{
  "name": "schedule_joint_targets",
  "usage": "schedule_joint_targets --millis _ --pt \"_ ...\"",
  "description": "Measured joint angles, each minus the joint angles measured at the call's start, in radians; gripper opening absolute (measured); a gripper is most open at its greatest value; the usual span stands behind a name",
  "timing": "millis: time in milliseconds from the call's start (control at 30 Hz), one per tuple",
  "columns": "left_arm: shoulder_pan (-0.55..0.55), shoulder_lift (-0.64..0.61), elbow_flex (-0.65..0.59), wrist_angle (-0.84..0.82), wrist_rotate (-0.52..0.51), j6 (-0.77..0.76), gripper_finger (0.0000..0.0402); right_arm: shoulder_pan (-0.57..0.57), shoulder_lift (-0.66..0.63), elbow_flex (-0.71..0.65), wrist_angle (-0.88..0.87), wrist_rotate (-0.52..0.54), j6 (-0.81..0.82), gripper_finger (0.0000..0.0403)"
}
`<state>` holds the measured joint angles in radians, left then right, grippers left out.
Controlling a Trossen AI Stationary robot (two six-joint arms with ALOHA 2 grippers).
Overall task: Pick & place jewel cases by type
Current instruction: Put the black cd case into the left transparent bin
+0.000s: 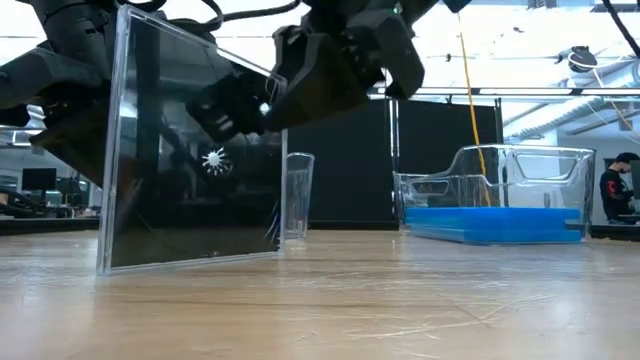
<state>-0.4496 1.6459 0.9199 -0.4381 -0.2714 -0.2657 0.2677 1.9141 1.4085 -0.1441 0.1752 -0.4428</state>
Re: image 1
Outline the clear plastic bin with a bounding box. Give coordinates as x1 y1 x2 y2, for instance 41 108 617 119
393 144 596 246
282 152 316 240

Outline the black ceiling device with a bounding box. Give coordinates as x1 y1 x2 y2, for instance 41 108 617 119
569 45 599 74

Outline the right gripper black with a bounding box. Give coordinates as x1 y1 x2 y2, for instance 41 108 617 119
264 0 441 132

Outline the yellow hanging cable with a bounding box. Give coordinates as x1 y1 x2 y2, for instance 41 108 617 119
457 12 494 207

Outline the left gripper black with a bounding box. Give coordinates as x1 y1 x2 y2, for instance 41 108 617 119
0 47 114 189

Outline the black computer monitor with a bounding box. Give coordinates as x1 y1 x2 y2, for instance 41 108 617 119
20 168 58 192

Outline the black curtain screen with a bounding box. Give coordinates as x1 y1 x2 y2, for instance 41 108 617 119
287 97 504 231

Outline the clear jewel case black tray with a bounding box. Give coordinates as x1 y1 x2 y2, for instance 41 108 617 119
96 4 289 277

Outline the person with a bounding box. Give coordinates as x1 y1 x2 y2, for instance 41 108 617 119
599 151 640 225

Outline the black looped gripper cable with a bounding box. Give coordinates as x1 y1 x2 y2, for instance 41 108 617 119
114 0 301 32

